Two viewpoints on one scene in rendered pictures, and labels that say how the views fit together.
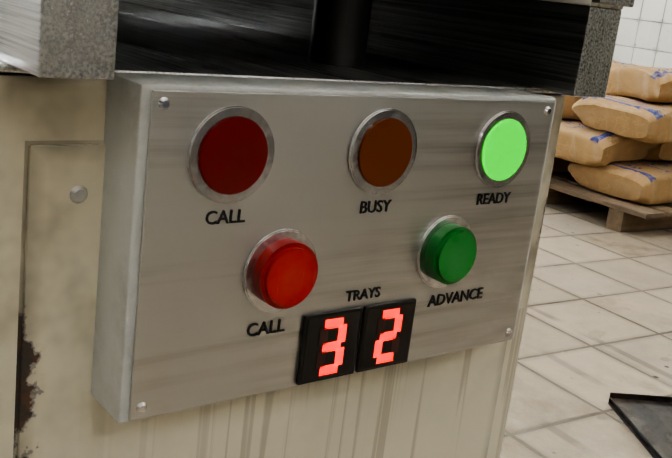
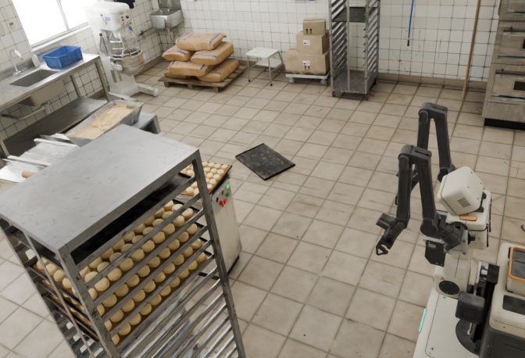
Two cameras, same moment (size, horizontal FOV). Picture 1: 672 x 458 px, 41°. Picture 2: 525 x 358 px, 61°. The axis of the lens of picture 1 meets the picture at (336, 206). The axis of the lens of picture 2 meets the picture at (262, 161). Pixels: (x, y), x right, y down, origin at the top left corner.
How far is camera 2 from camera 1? 2.86 m
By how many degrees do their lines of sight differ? 29
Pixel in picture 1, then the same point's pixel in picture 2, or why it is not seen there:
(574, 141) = (195, 70)
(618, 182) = (212, 77)
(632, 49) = (197, 19)
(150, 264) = (216, 206)
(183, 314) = (217, 208)
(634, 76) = (204, 44)
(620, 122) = (206, 61)
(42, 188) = not seen: hidden behind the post
